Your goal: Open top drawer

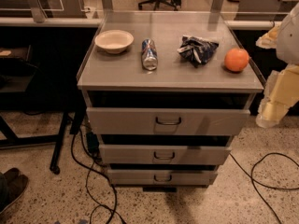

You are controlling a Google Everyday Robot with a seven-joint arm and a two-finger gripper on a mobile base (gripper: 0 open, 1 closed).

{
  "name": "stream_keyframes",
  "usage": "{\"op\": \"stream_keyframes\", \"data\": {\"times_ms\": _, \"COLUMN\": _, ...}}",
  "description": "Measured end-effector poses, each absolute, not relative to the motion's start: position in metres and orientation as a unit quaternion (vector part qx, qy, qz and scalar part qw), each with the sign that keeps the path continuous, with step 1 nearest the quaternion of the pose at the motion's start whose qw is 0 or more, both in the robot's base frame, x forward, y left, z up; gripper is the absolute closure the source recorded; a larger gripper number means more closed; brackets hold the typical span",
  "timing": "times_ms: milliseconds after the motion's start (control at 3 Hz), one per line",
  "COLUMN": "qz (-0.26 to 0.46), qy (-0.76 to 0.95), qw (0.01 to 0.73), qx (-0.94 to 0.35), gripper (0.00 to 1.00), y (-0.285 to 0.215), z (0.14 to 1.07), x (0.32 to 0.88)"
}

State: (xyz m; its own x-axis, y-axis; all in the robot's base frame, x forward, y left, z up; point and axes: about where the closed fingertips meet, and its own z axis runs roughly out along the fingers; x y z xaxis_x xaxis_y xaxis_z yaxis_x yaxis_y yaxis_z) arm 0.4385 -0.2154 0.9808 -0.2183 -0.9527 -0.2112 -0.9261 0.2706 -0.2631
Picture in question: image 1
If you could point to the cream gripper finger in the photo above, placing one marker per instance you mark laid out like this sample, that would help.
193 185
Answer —
269 39
280 94

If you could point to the grey top drawer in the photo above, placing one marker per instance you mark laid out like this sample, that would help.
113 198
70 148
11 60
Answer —
167 121

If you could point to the grey drawer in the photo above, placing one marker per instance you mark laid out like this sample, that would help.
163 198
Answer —
167 121
161 177
139 154

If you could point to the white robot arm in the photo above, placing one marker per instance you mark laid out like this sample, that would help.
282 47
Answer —
287 49

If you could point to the grey drawer cabinet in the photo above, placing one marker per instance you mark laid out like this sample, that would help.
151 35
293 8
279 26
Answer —
121 81

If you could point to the grey middle drawer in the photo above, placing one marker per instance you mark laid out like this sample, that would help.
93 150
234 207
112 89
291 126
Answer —
139 154

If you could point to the grey bottom drawer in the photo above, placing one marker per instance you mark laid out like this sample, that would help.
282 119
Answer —
161 177

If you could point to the orange fruit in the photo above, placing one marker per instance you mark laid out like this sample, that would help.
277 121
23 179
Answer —
236 60

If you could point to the crumpled blue chip bag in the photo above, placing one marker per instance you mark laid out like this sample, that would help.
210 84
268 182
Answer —
197 50

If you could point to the blue silver drink can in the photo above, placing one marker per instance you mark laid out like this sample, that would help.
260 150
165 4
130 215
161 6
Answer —
149 56

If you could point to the white bowl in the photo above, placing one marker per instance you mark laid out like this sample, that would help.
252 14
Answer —
114 41

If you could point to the black power adapter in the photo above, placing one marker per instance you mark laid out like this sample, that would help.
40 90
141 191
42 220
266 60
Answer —
92 143

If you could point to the dark brown shoe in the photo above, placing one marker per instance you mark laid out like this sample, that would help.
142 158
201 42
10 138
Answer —
12 186

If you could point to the black table frame left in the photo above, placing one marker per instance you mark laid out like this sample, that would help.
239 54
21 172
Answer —
36 82

